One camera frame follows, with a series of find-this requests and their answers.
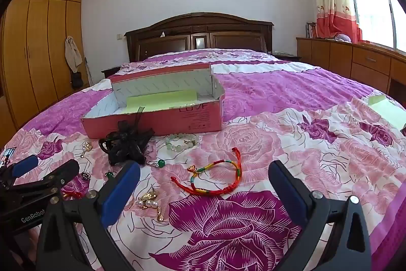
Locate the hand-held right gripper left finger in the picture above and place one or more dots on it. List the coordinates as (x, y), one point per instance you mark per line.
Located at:
(120, 194)

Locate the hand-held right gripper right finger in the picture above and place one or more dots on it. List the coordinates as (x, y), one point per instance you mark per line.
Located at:
(290, 194)

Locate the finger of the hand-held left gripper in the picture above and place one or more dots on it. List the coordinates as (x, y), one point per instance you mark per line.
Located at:
(60, 176)
(25, 165)

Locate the openwork ball earring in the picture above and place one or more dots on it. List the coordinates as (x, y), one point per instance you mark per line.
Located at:
(85, 176)

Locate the gold drop earring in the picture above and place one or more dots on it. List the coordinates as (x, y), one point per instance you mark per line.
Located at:
(85, 147)

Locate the black lace hair clip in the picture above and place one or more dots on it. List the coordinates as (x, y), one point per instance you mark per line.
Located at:
(127, 137)

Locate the white cardboard box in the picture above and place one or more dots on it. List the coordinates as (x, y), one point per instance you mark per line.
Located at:
(158, 124)

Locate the green bead earring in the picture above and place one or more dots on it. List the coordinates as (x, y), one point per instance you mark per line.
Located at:
(109, 175)
(161, 163)

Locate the gold pearl earring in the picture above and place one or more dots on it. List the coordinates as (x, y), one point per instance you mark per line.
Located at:
(159, 214)
(149, 198)

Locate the black hanging bag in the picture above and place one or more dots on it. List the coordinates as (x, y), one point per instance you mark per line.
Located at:
(76, 80)

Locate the pink floral bed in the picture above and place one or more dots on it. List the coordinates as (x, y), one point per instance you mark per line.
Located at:
(269, 93)

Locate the dark wooden nightstand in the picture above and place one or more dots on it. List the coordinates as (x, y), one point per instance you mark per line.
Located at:
(285, 56)
(109, 71)

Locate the beige hanging cloth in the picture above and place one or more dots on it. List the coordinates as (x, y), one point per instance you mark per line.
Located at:
(73, 53)

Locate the wooden wardrobe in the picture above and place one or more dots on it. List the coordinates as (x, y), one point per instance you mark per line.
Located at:
(38, 36)

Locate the long wooden cabinet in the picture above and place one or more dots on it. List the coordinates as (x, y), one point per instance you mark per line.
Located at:
(342, 58)

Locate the row of books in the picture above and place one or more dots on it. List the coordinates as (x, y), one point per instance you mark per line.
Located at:
(311, 30)

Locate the pink grey plush toy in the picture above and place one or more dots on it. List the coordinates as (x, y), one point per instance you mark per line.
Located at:
(343, 37)

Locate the dark wooden headboard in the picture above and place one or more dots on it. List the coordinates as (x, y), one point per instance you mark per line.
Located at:
(222, 26)

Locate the window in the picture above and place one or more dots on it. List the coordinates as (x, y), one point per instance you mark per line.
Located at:
(374, 4)

